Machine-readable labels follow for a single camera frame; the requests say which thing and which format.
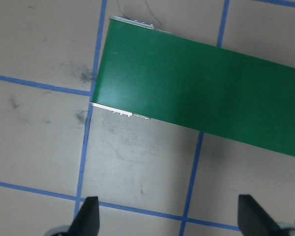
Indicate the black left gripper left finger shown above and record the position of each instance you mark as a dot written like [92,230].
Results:
[87,221]

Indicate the green conveyor belt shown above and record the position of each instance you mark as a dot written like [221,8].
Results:
[158,75]

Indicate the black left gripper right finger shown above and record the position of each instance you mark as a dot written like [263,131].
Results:
[253,220]

